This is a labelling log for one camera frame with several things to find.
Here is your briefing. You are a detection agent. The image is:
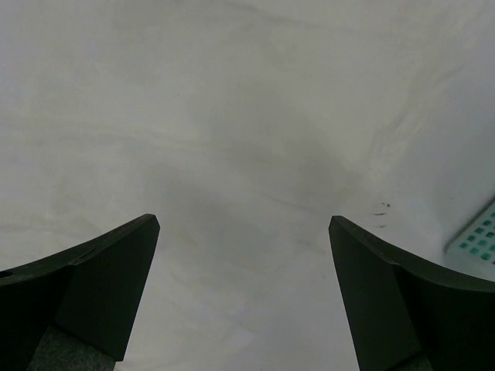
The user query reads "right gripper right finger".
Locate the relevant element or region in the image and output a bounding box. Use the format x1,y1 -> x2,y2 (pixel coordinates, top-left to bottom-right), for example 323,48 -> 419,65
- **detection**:
329,216 -> 494,370

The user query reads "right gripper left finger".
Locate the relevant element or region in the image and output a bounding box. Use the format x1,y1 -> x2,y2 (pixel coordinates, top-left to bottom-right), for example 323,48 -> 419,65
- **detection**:
1,214 -> 160,370

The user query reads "white tank top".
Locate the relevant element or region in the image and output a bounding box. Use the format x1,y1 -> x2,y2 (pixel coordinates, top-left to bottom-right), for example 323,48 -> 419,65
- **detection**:
1,1 -> 494,370

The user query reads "white plastic basket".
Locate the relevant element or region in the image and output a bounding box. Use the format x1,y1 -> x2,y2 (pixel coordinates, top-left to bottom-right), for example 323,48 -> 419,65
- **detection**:
445,202 -> 494,267

